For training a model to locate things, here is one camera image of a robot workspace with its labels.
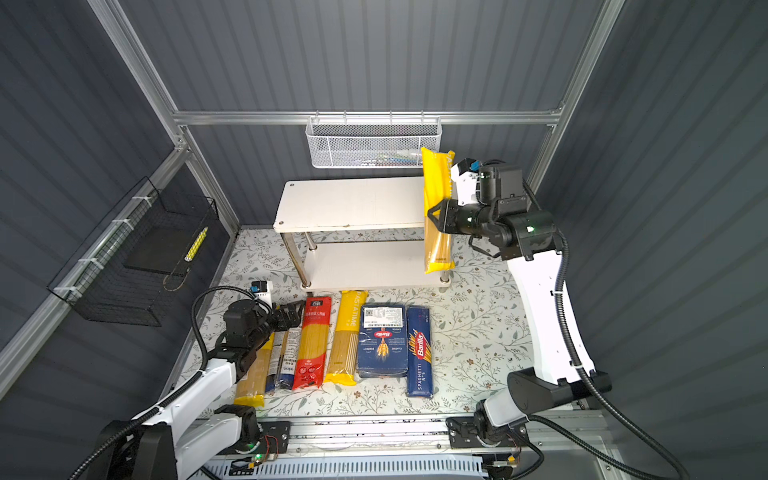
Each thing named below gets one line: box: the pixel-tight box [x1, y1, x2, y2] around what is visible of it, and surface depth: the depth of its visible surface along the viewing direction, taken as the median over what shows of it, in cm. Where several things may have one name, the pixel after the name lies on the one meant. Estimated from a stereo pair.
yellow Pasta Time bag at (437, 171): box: [421, 147, 455, 275], surface depth 64 cm
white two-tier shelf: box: [274, 176, 452, 291], surface depth 86 cm
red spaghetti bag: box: [292, 296, 331, 390], surface depth 88 cm
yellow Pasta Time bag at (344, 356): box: [324, 290, 369, 386], surface depth 88 cm
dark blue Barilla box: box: [357, 304, 409, 378], surface depth 84 cm
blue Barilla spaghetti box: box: [406, 306, 433, 399], surface depth 86 cm
